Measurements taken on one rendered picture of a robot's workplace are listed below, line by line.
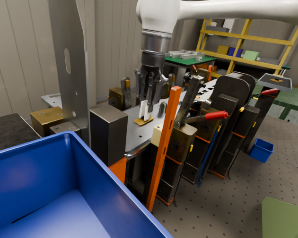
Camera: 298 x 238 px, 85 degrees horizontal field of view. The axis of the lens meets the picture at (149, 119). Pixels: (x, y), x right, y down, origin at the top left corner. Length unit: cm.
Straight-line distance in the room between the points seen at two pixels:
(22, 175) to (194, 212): 63
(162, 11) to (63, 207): 48
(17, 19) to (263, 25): 747
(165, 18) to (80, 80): 28
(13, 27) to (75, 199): 216
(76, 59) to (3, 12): 201
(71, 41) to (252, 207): 89
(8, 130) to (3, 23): 186
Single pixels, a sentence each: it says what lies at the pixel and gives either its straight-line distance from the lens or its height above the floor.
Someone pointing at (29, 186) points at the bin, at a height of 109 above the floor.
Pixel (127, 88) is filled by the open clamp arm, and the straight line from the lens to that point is 73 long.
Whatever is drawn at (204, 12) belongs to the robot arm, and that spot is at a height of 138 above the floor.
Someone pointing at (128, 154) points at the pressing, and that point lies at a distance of 46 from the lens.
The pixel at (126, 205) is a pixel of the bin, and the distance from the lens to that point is 20.
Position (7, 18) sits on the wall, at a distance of 235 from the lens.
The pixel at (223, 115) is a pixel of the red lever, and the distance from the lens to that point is 47.
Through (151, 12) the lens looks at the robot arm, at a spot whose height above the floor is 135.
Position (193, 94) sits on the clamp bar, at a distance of 47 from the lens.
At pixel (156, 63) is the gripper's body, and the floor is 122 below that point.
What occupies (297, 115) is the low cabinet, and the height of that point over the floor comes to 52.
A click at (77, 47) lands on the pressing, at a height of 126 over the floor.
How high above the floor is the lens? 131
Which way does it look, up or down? 29 degrees down
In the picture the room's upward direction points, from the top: 9 degrees clockwise
